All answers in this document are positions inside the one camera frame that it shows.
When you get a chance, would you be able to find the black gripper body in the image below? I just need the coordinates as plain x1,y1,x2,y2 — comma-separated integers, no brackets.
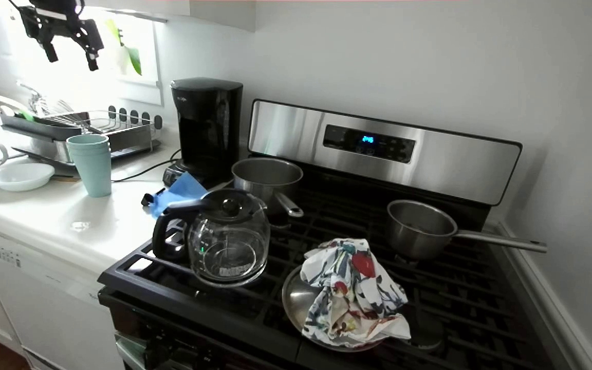
17,2,104,46

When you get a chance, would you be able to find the orchid in white pot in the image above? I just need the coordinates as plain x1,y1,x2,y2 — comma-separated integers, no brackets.
106,16,148,77

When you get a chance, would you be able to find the metal dish rack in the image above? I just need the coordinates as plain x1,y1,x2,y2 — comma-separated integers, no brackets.
0,105,165,171

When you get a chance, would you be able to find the white shallow bowl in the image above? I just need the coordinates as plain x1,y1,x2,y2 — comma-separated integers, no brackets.
0,161,57,195

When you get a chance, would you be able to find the black coffee maker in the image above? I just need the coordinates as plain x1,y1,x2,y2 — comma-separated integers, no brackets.
171,76,245,188

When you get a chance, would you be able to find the blue cloth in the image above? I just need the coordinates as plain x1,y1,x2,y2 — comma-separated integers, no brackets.
139,171,209,219

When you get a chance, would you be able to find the small steel saucepan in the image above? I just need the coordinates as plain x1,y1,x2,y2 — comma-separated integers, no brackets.
230,157,307,221

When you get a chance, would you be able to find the glass coffee carafe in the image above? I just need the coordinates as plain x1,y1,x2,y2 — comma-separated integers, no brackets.
150,188,274,290

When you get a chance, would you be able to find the white dishwasher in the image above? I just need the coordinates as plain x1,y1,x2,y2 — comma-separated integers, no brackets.
0,221,128,370

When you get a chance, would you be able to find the steel frying pan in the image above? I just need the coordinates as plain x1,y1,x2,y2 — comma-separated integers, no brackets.
279,263,415,356

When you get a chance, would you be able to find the patterned kitchen towel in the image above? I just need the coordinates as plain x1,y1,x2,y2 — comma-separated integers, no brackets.
298,236,412,347

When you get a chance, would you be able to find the white wall cabinet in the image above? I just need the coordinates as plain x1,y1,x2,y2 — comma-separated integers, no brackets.
86,0,259,32

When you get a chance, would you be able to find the black coffee maker cord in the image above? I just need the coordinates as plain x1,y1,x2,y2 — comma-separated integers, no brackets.
109,150,185,188

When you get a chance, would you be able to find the long-handled steel saucepan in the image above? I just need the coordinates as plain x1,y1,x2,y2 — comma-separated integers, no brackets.
384,197,549,263

